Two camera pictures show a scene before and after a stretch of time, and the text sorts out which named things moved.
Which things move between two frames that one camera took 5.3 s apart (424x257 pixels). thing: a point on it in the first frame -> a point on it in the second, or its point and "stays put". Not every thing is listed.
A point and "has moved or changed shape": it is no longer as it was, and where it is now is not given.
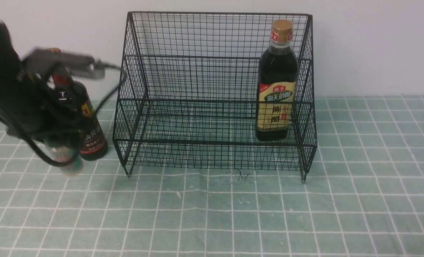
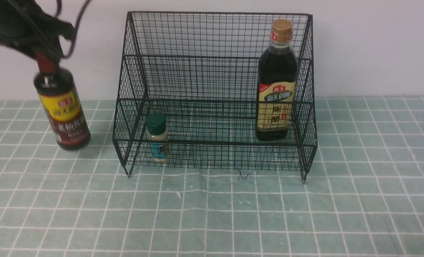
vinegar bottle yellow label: [277, 84] stays put
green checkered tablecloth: [372, 189] stays put
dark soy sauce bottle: [93, 146] has moved or changed shape
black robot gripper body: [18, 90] -> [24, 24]
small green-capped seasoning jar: [64, 155] -> [156, 126]
